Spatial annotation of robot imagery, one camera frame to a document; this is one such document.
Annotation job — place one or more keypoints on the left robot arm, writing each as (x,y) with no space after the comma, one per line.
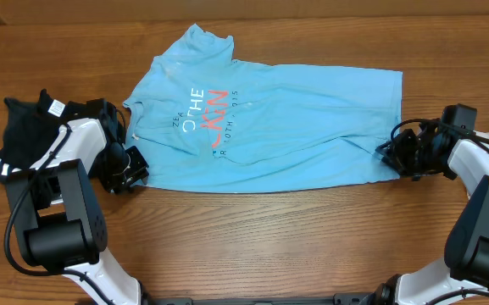
(56,225)

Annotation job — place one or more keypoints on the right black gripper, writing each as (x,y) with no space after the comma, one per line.
(402,149)

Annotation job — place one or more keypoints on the black folded t-shirt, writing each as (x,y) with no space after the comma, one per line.
(32,128)

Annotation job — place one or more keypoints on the light blue printed t-shirt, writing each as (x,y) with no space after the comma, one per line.
(207,122)

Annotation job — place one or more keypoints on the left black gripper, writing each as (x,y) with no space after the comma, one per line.
(120,185)

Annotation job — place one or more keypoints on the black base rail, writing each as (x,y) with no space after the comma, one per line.
(357,298)

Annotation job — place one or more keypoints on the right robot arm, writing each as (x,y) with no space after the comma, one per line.
(463,270)

